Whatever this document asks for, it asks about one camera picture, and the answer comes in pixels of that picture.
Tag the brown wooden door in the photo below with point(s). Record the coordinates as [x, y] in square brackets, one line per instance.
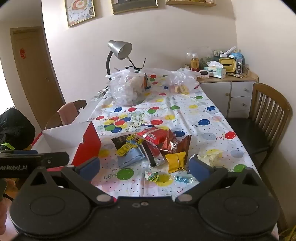
[34, 76]

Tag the black pen holder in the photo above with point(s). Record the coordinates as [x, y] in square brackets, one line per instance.
[134, 68]

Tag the tissue box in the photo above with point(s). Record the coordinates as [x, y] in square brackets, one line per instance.
[215, 70]

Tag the white kitchen timer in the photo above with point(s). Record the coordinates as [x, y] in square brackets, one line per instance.
[204, 74]

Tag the clear plastic wrapper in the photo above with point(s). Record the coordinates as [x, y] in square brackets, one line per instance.
[99, 95]

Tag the silver desk lamp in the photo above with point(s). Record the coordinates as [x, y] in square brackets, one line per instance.
[120, 47]

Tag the white sideboard cabinet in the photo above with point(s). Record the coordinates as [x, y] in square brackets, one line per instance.
[238, 92]

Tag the silver and black snack packet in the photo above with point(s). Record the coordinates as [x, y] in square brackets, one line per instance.
[153, 160]

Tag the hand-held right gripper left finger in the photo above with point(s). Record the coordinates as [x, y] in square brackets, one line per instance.
[89, 169]

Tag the pale yellow snack packet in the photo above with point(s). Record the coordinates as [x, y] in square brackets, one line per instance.
[212, 157]

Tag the yellow box radio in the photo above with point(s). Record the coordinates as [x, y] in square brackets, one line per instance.
[227, 64]

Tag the dark brown snack packet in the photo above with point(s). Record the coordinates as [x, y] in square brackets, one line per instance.
[119, 141]

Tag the red and white cardboard box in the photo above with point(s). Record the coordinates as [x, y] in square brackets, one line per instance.
[60, 139]

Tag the balloon print tablecloth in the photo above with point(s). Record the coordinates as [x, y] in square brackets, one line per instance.
[196, 111]

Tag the copper brown snack packet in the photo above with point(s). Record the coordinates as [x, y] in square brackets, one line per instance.
[175, 146]

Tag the yellow cartoon snack packet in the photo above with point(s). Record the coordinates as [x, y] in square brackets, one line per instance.
[134, 140]

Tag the blue snack packet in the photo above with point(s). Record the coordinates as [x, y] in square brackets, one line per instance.
[129, 158]

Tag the gold framed picture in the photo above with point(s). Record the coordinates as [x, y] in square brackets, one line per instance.
[134, 5]
[79, 11]

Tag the orange liquid bottle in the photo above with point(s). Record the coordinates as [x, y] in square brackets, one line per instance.
[195, 63]

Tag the small clear plastic bag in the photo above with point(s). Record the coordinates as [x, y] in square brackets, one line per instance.
[182, 78]

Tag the dark wooden chair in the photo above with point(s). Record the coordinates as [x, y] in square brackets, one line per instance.
[81, 105]

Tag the red door ornament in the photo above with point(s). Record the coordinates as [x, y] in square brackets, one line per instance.
[22, 53]

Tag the pink cloth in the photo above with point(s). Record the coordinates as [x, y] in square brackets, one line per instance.
[68, 113]

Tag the red snack packet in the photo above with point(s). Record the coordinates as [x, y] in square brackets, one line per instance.
[155, 135]

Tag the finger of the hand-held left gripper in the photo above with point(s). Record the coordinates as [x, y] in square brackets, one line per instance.
[55, 159]
[25, 152]

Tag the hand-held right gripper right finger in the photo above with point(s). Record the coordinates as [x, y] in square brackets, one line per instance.
[198, 166]

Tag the blue candy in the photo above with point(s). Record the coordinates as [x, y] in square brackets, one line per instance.
[182, 179]

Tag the black jacket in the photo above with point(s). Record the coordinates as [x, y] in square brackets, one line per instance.
[16, 129]

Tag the large clear plastic bag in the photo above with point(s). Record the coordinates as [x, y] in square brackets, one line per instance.
[124, 88]

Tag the light wooden chair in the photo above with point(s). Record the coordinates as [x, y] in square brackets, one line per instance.
[249, 129]

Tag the green and yellow candy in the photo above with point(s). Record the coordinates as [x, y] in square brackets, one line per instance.
[151, 176]

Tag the clear glass bowl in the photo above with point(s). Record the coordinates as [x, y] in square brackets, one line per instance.
[203, 52]

